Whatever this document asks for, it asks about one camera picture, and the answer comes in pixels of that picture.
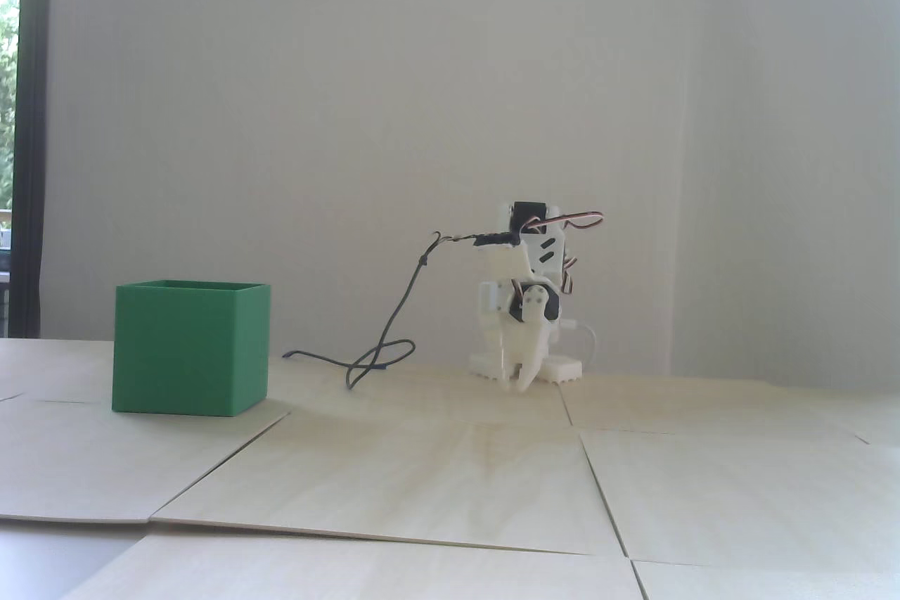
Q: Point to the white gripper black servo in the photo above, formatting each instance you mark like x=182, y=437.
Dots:
x=529, y=341

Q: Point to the white robot arm with base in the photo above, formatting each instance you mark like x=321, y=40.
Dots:
x=552, y=248

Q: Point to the green open box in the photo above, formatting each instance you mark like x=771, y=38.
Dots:
x=183, y=354

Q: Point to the white paper backdrop sheet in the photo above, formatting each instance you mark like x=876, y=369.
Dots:
x=281, y=136

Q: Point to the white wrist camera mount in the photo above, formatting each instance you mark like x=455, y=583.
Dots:
x=508, y=262

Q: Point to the dark window frame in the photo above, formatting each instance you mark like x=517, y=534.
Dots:
x=31, y=136

